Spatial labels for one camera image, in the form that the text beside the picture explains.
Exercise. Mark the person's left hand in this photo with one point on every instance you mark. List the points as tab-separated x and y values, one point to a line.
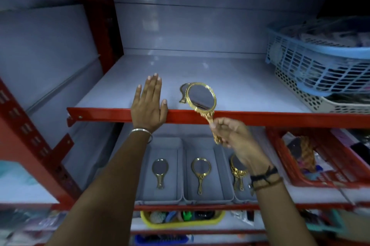
147	110

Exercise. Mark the person's right hand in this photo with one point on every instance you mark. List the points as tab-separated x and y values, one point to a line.
242	144

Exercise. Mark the person's right thumb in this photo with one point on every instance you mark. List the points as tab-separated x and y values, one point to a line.
221	123

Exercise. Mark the person's left thumb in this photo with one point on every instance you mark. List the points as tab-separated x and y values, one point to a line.
164	107

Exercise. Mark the person's left middle finger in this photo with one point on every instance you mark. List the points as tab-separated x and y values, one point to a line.
150	85

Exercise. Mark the gold ornate hand mirror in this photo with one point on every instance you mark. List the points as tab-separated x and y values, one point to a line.
201	97
237	172

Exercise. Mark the person's right forearm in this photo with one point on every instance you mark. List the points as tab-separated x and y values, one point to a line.
280	214

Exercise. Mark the person's left forearm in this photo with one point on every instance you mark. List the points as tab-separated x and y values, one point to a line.
107	193

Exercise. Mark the red metal shelf rack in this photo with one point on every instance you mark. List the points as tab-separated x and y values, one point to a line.
185	117

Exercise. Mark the silver wrist bangle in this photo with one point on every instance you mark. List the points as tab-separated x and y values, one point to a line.
141	131

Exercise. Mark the gold round hand mirror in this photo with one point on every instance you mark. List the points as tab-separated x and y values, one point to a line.
200	172

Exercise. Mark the grey plastic tray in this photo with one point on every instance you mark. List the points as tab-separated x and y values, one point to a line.
170	188
218	185
245	195

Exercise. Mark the dull gold hand mirror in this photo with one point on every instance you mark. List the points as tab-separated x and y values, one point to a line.
159	169

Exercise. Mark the cream plastic basket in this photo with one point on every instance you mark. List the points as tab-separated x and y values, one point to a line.
306	98

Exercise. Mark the pile of hair accessories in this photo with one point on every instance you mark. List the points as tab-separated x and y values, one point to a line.
306	153

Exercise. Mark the clear packet with black item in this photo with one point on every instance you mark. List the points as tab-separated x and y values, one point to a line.
244	217

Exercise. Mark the pile of colourful hair clips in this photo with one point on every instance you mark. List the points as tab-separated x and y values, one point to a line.
182	215

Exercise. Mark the yellow plastic basket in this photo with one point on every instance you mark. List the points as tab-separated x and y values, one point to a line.
179	223

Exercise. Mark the red plastic basket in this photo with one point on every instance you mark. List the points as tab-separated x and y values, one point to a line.
341	173

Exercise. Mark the dark blue plastic basket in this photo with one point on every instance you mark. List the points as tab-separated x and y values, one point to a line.
162	239

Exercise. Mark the pile of packets in basket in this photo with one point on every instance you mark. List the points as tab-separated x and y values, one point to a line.
332	36

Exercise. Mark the teal plastic item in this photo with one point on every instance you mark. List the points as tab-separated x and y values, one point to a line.
329	222

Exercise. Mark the pile of clear packets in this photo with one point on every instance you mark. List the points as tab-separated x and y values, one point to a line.
31	227

